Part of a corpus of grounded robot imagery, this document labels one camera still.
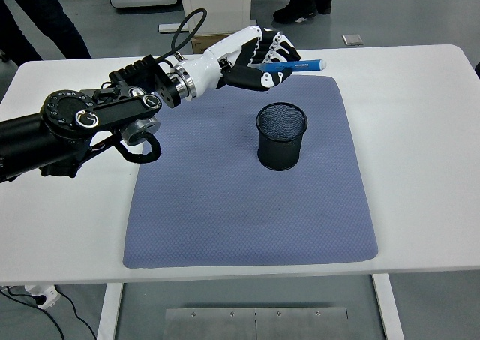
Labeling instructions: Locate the white pedestal base bar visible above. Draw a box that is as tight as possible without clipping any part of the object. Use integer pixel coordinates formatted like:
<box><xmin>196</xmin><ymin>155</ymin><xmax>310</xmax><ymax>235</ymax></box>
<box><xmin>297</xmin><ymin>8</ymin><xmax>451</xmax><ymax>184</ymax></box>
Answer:
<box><xmin>158</xmin><ymin>19</ymin><xmax>258</xmax><ymax>33</ymax></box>

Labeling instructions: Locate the blue marker pen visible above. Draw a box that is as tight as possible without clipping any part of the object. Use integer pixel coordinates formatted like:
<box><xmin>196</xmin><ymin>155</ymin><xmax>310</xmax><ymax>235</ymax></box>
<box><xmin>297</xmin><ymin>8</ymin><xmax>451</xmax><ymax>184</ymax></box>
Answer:
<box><xmin>249</xmin><ymin>58</ymin><xmax>327</xmax><ymax>74</ymax></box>

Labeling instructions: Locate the person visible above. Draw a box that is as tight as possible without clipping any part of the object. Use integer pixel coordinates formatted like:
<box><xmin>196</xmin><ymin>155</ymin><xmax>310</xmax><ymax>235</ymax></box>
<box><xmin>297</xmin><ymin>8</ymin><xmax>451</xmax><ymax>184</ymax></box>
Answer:
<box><xmin>0</xmin><ymin>0</ymin><xmax>93</xmax><ymax>62</ymax></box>
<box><xmin>272</xmin><ymin>0</ymin><xmax>337</xmax><ymax>25</ymax></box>

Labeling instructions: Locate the blue-grey quilted mat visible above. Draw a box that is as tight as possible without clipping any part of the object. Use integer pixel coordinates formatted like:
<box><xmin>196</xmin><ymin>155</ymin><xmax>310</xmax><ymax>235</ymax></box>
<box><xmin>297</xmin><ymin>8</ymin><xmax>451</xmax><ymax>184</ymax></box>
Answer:
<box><xmin>122</xmin><ymin>75</ymin><xmax>380</xmax><ymax>269</ymax></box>

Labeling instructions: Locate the silver floor outlet plate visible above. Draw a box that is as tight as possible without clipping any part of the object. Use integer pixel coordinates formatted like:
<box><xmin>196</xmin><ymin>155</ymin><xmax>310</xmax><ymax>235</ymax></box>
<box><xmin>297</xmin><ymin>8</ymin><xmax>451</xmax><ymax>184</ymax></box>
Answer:
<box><xmin>341</xmin><ymin>33</ymin><xmax>365</xmax><ymax>47</ymax></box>

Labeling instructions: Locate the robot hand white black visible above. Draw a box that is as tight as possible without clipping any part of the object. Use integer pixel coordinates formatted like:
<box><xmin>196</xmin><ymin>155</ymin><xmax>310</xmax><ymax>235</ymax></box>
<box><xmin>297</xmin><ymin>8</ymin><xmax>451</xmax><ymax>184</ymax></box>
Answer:
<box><xmin>185</xmin><ymin>25</ymin><xmax>302</xmax><ymax>98</ymax></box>

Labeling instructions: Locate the grey metal plate with screws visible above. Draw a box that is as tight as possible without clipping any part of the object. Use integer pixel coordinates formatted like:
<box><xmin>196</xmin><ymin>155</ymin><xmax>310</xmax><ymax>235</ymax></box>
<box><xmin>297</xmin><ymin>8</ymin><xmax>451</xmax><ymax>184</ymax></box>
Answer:
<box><xmin>164</xmin><ymin>307</ymin><xmax>349</xmax><ymax>340</ymax></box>

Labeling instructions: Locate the white power strip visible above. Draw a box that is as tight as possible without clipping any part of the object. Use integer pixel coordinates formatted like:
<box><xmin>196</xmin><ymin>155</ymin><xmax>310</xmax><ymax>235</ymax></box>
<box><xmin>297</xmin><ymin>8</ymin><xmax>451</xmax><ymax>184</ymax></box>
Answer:
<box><xmin>24</xmin><ymin>284</ymin><xmax>61</xmax><ymax>310</ymax></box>

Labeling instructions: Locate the white table leg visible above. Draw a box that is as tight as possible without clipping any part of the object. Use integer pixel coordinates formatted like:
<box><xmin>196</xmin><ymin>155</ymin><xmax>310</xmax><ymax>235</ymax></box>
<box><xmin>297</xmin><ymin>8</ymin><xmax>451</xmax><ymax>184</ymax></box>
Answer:
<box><xmin>96</xmin><ymin>282</ymin><xmax>125</xmax><ymax>340</ymax></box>
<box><xmin>371</xmin><ymin>274</ymin><xmax>405</xmax><ymax>340</ymax></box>

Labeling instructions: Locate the black power cable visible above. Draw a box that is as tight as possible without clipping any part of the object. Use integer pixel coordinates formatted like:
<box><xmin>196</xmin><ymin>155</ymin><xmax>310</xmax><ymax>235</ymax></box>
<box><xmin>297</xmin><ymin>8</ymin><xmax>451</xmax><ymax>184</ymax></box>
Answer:
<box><xmin>0</xmin><ymin>285</ymin><xmax>98</xmax><ymax>340</ymax></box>

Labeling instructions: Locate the brown cardboard box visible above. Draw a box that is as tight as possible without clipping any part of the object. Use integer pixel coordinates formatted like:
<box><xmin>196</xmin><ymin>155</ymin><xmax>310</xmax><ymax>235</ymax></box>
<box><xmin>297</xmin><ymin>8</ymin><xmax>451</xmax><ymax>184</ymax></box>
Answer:
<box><xmin>190</xmin><ymin>32</ymin><xmax>233</xmax><ymax>55</ymax></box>

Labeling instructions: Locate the black mesh pen holder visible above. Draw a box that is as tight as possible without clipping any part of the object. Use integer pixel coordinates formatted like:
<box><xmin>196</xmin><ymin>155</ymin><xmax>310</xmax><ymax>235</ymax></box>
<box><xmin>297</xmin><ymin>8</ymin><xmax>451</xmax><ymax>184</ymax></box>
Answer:
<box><xmin>256</xmin><ymin>101</ymin><xmax>309</xmax><ymax>171</ymax></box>

